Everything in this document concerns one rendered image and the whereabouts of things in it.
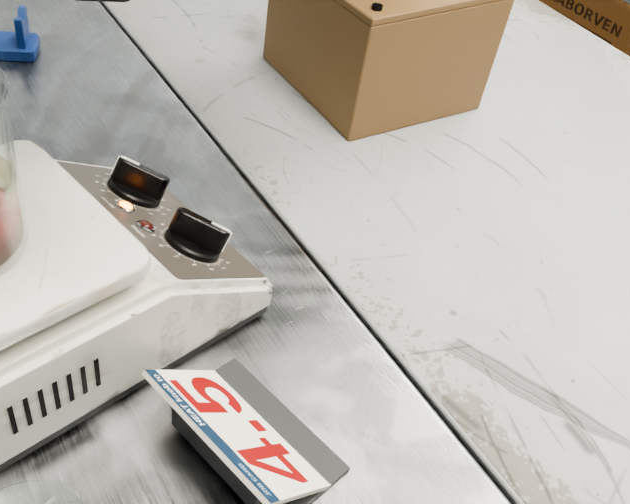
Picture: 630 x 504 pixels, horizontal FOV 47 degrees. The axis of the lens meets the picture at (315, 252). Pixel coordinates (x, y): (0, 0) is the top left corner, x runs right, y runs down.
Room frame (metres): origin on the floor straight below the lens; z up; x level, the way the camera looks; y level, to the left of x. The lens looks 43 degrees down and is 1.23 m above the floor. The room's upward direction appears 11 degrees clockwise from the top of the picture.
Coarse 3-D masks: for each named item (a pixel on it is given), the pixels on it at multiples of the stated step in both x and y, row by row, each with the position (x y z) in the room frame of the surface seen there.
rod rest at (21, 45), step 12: (24, 12) 0.54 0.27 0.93; (24, 24) 0.53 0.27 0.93; (0, 36) 0.54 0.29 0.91; (12, 36) 0.54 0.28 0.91; (24, 36) 0.53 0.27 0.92; (36, 36) 0.55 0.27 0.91; (0, 48) 0.52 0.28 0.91; (12, 48) 0.52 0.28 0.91; (24, 48) 0.52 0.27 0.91; (36, 48) 0.53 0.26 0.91; (0, 60) 0.52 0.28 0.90; (12, 60) 0.52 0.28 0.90; (24, 60) 0.52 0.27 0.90
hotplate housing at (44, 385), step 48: (144, 288) 0.23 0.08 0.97; (192, 288) 0.25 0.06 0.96; (240, 288) 0.27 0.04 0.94; (48, 336) 0.19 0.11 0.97; (96, 336) 0.20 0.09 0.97; (144, 336) 0.22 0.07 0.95; (192, 336) 0.25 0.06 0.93; (0, 384) 0.17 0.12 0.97; (48, 384) 0.18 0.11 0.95; (96, 384) 0.20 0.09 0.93; (144, 384) 0.23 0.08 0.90; (0, 432) 0.16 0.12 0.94; (48, 432) 0.18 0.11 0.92
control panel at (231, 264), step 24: (72, 168) 0.32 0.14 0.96; (96, 168) 0.34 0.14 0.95; (96, 192) 0.30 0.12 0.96; (168, 192) 0.35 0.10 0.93; (120, 216) 0.29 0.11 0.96; (144, 216) 0.30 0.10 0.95; (168, 216) 0.32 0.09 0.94; (144, 240) 0.27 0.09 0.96; (168, 264) 0.26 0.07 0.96; (192, 264) 0.27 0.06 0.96; (216, 264) 0.28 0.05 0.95; (240, 264) 0.30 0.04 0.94
